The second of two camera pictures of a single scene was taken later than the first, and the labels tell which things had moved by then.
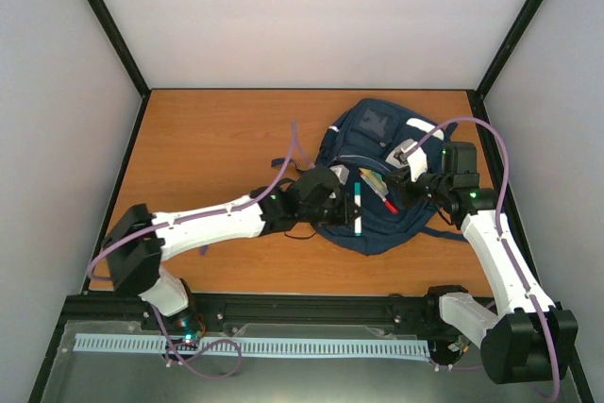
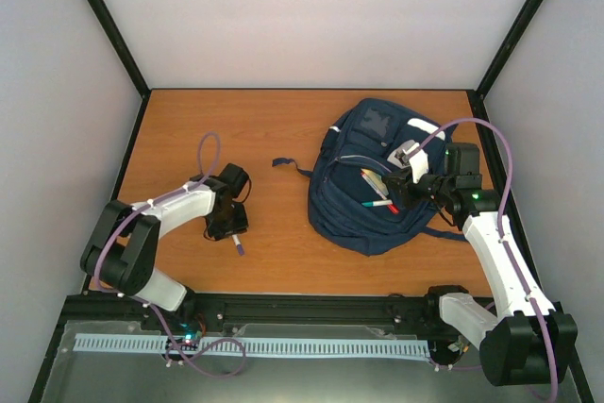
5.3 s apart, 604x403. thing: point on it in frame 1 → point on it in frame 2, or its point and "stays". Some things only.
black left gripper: x=346 y=205 → x=240 y=227
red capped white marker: x=388 y=203 stays
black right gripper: x=403 y=186 stays
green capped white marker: x=358 y=202 → x=370 y=204
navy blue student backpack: x=359 y=141 stays
